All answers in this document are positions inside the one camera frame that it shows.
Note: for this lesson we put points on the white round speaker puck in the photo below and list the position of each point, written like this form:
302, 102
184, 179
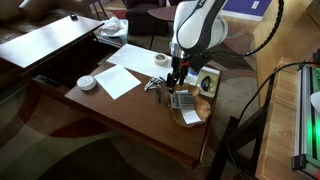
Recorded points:
86, 82

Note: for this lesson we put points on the small dark metal cylinder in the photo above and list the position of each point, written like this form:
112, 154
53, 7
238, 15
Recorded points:
157, 95

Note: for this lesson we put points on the dark round side table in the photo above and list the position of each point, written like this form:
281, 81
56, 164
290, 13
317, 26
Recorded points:
161, 14

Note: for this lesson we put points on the grey desk calculator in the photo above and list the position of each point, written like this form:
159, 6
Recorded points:
182, 100

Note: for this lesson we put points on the large white paper sheet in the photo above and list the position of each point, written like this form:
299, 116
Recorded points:
140, 61

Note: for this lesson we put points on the clear plastic storage bin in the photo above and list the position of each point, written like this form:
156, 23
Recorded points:
116, 37

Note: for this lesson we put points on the black pen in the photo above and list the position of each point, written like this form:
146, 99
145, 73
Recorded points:
163, 79

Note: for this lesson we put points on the brown leather sofa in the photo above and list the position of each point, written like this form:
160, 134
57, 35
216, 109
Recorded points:
20, 13

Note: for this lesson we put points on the white wall outlet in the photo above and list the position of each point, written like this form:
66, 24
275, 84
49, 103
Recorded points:
255, 4

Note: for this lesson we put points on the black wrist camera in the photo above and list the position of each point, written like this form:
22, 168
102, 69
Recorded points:
200, 61

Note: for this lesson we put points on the patterned green brown rug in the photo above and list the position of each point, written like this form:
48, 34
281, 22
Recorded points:
66, 150

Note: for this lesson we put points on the crumpled white cloth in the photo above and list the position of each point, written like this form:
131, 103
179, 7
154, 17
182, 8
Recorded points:
111, 25

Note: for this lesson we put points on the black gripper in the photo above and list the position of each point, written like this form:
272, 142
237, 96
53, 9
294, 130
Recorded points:
180, 66

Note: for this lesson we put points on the rough wooden bowl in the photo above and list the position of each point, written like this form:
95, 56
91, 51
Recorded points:
201, 108

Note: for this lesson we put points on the white note card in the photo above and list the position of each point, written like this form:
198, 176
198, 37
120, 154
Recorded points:
191, 116

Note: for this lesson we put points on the blue tape roll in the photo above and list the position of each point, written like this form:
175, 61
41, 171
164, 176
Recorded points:
192, 72

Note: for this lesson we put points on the dark brown armchair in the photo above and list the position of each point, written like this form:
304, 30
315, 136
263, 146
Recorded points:
143, 18

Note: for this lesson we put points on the white paper slip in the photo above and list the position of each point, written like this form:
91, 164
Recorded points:
182, 91

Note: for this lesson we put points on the white rounded object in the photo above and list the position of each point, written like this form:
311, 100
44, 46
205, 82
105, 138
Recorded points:
316, 100

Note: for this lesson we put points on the white masking tape roll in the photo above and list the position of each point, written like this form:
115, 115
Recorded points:
161, 60

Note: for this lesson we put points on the small printed white paper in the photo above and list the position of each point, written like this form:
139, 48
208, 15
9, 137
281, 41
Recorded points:
116, 81

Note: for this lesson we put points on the small black round object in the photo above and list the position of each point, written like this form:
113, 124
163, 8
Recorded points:
73, 16

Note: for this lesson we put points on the light wooden cabinet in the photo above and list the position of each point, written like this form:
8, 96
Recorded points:
280, 126

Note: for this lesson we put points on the aluminium extrusion frame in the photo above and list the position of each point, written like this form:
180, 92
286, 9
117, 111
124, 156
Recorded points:
305, 116

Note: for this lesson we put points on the black metal stand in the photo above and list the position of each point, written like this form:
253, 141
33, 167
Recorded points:
233, 143

